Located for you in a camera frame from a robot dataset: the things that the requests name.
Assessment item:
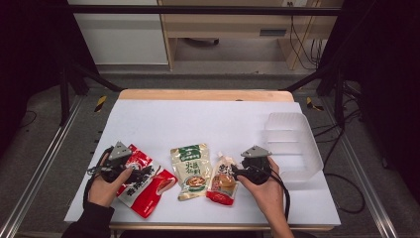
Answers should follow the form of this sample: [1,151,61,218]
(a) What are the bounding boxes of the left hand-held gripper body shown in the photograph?
[98,141,137,184]

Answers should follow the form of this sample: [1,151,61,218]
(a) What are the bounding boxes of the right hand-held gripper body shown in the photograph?
[240,145,273,186]

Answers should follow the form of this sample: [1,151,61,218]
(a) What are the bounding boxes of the orange spouted sauce pouch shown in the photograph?
[205,151,240,206]

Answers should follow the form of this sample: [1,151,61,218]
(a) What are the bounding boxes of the red and white seasoning packet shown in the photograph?
[116,143,178,219]

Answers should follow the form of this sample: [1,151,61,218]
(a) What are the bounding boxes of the clear plastic container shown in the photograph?
[262,111,325,183]

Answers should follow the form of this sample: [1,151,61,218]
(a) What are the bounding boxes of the green and cream sauce pouch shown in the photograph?
[169,143,213,202]

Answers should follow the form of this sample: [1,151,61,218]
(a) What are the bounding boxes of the person's right hand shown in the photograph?
[237,156,289,218]

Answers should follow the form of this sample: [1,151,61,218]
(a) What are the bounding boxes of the person's left hand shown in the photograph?
[87,153,134,208]

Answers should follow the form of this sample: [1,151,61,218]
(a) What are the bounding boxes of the yellow and black tape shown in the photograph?
[305,96,325,112]
[94,94,108,113]

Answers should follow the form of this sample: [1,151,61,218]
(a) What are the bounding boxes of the white table sheet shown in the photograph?
[63,98,342,227]

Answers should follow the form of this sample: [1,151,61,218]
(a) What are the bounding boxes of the black metal stand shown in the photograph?
[58,60,125,127]
[283,62,346,130]

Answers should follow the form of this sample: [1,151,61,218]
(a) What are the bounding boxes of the wooden table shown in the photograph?
[108,88,335,232]

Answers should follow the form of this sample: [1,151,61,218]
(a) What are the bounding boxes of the white cabinet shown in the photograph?
[67,0,169,66]

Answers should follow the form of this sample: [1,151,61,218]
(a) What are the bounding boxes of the black chair base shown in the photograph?
[182,37,221,47]

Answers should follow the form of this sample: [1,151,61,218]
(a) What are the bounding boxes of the black curtain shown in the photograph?
[0,0,98,157]
[318,0,420,202]

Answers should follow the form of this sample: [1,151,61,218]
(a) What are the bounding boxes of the light wooden desk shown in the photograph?
[157,0,345,71]

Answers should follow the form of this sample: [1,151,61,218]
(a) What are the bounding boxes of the right hand-held gripper cable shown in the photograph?
[244,165,292,222]

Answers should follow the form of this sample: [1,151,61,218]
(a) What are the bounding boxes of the hand-held gripper cable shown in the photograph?
[244,165,292,222]
[82,147,114,209]

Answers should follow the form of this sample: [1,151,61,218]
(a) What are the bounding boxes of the left hand-held gripper cable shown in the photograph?
[82,147,114,209]

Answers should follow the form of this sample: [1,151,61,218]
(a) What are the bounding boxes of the thin black floor cable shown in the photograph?
[18,109,38,130]

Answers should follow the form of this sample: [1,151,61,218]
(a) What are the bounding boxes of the black floor cable loop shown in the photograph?
[313,108,367,215]

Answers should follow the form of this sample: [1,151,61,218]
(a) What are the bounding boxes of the black hanging desk cables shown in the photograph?
[288,3,326,70]

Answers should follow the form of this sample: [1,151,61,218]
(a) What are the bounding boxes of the black horizontal frame bar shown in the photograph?
[67,4,343,17]

